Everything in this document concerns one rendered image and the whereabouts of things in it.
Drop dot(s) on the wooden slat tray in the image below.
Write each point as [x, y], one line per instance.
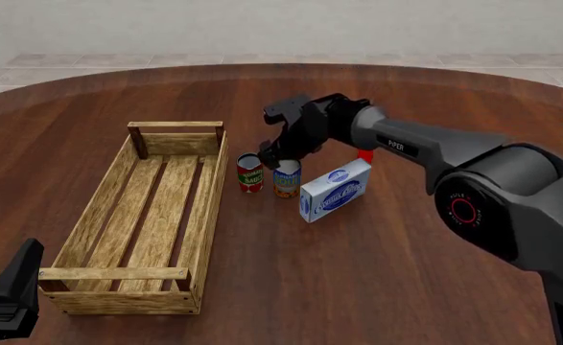
[158, 201]

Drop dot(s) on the tomato sauce tin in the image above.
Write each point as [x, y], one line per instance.
[250, 179]

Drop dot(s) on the small red bottle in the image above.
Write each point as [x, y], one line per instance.
[366, 157]

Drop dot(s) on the white blue cream cheese box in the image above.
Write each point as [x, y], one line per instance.
[336, 190]

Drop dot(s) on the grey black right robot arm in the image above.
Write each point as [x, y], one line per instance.
[501, 165]

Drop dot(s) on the alphabet soup tin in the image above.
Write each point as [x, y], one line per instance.
[288, 181]

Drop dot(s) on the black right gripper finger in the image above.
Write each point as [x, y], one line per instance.
[269, 156]

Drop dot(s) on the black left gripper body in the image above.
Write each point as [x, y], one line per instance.
[3, 323]

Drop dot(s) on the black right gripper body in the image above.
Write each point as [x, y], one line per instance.
[300, 138]

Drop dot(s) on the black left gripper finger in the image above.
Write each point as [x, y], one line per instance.
[17, 276]

